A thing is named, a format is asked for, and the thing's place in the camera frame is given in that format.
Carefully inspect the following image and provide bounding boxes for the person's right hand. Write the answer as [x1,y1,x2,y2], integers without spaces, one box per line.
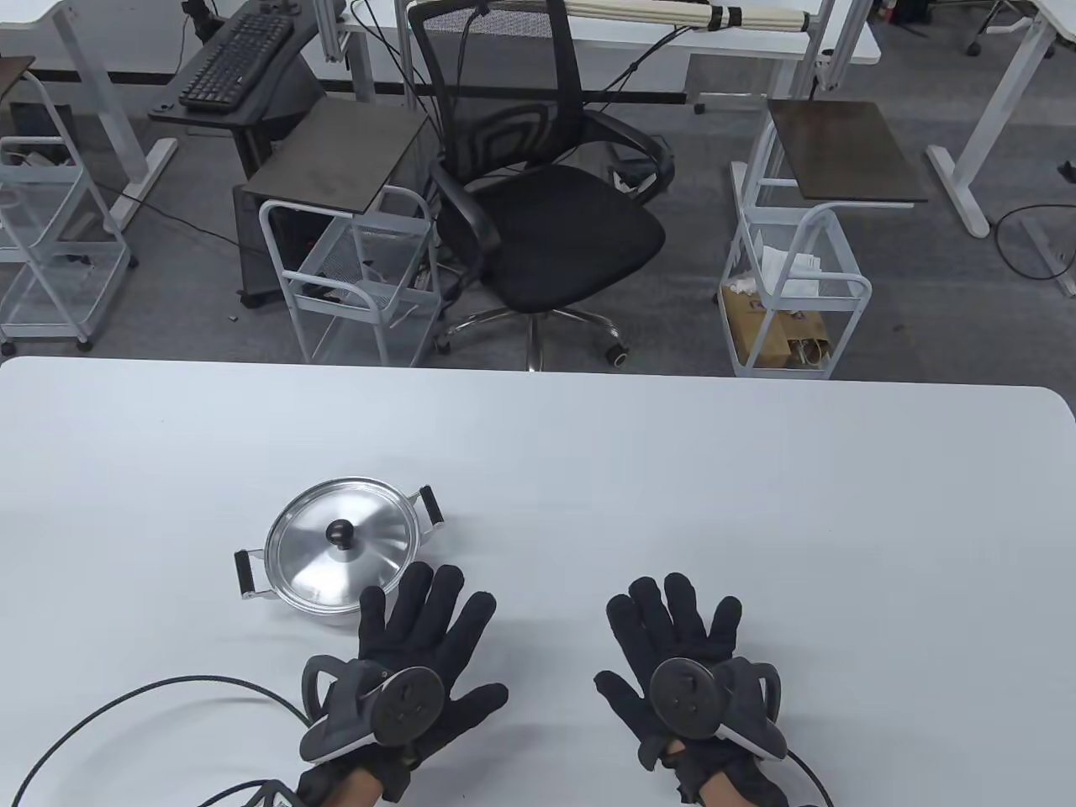
[594,574,810,807]

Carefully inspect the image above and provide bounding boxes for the person's left hand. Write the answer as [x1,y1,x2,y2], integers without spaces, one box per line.
[296,562,510,807]

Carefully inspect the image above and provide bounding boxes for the steel lid with black knob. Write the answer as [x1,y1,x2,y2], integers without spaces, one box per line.
[266,479,419,610]

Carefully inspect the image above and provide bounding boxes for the steel pot with black handles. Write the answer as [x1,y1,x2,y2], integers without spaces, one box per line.
[234,477,445,630]

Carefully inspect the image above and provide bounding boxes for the person's left forearm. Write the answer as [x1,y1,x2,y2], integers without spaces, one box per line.
[324,769,385,807]

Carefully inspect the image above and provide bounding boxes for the grey black hand controller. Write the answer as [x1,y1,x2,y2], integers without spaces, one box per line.
[300,656,446,764]
[647,657,789,762]

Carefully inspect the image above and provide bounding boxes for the brown paper bag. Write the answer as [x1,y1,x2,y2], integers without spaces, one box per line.
[723,286,837,369]

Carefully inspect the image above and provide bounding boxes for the white papers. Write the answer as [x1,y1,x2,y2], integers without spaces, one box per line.
[740,245,841,297]

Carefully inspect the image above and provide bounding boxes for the black computer tower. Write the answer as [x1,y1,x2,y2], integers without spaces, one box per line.
[233,181,329,310]

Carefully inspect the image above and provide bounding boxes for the black mesh office chair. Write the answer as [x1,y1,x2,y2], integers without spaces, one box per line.
[406,0,676,372]

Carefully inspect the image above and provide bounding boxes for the white cart with dark top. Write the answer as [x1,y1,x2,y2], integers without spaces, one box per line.
[720,99,930,381]
[244,99,446,368]
[0,57,140,354]

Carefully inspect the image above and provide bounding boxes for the dark keyboard stand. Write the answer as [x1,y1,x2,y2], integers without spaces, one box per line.
[149,0,329,182]

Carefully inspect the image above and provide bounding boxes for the white desk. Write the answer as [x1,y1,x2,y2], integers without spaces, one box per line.
[318,0,882,114]
[0,0,179,207]
[926,0,1076,297]

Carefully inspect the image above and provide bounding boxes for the black keyboard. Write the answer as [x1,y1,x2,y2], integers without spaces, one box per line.
[178,10,295,114]

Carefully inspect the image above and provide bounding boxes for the bundle of cream rods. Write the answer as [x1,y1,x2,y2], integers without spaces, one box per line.
[565,0,818,34]

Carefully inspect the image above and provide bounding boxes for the black braided cable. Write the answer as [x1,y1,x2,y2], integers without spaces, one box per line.
[13,676,312,807]
[786,751,835,807]

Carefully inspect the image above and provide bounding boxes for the black floor cable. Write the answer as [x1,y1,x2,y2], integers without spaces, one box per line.
[109,181,245,249]
[996,206,1076,282]

